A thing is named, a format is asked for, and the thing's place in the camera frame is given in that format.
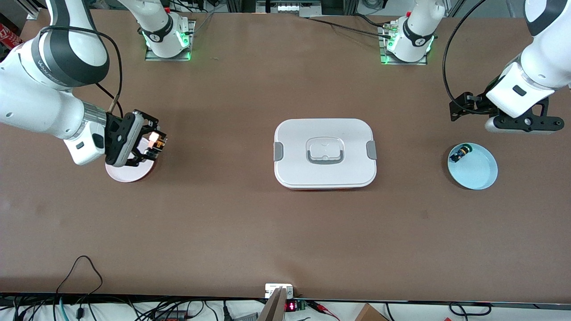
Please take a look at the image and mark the brown cardboard box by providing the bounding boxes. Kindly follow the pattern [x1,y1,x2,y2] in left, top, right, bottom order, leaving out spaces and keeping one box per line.
[355,303,389,321]

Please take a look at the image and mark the pink round plate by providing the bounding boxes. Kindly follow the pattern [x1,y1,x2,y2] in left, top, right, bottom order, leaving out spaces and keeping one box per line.
[105,136,157,183]

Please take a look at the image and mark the light blue round plate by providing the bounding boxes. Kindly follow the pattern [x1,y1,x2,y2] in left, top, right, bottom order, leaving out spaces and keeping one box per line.
[447,143,498,190]

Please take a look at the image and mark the red can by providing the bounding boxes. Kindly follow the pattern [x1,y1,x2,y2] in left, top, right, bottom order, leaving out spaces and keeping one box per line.
[0,22,23,49]

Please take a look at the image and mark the white power strip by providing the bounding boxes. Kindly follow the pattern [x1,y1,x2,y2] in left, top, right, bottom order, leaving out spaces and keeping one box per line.
[257,0,322,17]

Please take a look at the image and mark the beige metal bar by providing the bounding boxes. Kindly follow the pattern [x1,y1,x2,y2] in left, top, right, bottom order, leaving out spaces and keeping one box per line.
[258,288,286,321]

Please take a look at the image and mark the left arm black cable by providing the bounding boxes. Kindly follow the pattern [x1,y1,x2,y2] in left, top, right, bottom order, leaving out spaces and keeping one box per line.
[442,0,491,115]

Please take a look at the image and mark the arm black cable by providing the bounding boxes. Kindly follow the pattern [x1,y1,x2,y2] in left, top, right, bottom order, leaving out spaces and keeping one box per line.
[442,0,491,115]
[39,25,124,114]

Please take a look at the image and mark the blue yellow black switch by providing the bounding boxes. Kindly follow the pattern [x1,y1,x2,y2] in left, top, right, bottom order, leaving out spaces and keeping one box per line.
[450,145,473,163]

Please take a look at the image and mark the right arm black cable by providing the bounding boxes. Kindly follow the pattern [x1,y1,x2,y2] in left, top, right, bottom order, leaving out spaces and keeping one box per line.
[39,25,124,114]

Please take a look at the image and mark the thin black looped cable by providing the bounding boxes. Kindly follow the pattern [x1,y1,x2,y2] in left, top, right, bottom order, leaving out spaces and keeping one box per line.
[56,255,104,308]

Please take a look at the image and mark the long black table cable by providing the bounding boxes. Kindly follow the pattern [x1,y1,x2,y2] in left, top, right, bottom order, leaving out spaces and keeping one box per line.
[307,17,393,38]

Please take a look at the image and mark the white box with grey handle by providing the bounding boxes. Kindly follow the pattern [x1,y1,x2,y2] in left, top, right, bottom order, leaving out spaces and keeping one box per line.
[273,118,377,191]

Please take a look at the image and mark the aluminium frame profile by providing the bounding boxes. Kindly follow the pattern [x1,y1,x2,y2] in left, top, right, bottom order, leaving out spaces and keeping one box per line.
[27,0,50,21]

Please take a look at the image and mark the small white bracket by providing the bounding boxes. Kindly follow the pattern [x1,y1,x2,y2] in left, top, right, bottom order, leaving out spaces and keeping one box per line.
[265,284,294,299]

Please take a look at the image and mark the black cable loop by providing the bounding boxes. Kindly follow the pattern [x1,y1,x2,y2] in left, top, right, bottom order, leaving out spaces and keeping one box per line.
[448,302,492,318]

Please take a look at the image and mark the red clip wires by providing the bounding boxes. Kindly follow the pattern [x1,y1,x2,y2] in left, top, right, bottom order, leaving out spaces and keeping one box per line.
[308,301,340,321]

